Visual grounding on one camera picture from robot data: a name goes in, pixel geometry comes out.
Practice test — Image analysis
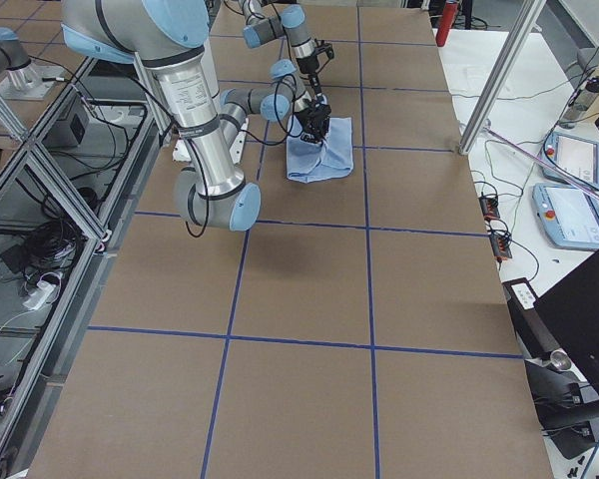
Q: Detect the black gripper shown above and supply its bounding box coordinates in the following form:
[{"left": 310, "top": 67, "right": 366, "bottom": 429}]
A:
[
  {"left": 299, "top": 55, "right": 325, "bottom": 104},
  {"left": 299, "top": 102, "right": 329, "bottom": 146}
]

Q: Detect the light blue t-shirt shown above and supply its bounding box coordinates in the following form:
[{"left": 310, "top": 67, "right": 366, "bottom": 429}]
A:
[{"left": 286, "top": 118, "right": 354, "bottom": 184}]

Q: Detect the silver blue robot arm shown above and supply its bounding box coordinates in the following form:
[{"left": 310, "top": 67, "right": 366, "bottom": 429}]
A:
[
  {"left": 235, "top": 0, "right": 334, "bottom": 100},
  {"left": 62, "top": 1, "right": 332, "bottom": 232}
]

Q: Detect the red cylinder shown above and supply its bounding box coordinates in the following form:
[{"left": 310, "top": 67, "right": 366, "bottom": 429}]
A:
[{"left": 435, "top": 0, "right": 458, "bottom": 48}]

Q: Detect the grey orange usb hub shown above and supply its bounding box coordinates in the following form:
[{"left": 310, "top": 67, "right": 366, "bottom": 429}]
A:
[
  {"left": 489, "top": 231, "right": 512, "bottom": 262},
  {"left": 478, "top": 196, "right": 500, "bottom": 221}
]

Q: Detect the blue teach pendant near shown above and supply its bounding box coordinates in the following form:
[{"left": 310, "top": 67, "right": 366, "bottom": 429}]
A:
[{"left": 532, "top": 184, "right": 599, "bottom": 251}]

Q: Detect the blue teach pendant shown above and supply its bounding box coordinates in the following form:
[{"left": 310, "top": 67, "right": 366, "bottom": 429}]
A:
[
  {"left": 532, "top": 184, "right": 599, "bottom": 251},
  {"left": 542, "top": 132, "right": 599, "bottom": 190}
]

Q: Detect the blue teach pendant far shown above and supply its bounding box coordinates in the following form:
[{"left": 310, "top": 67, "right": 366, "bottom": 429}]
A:
[{"left": 542, "top": 132, "right": 599, "bottom": 190}]

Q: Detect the black box with label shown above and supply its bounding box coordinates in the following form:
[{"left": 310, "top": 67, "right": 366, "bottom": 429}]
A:
[{"left": 502, "top": 278, "right": 573, "bottom": 372}]

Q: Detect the black monitor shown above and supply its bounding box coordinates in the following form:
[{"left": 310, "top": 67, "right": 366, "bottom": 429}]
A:
[{"left": 535, "top": 249, "right": 599, "bottom": 394}]

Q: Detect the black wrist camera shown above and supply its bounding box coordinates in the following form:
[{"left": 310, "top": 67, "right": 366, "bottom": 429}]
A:
[{"left": 314, "top": 40, "right": 335, "bottom": 63}]

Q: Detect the aluminium frame post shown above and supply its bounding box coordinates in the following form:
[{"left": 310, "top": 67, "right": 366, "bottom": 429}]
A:
[{"left": 458, "top": 0, "right": 546, "bottom": 156}]

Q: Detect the aluminium frame rack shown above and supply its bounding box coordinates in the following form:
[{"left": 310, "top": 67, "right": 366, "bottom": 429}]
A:
[{"left": 0, "top": 57, "right": 164, "bottom": 478}]

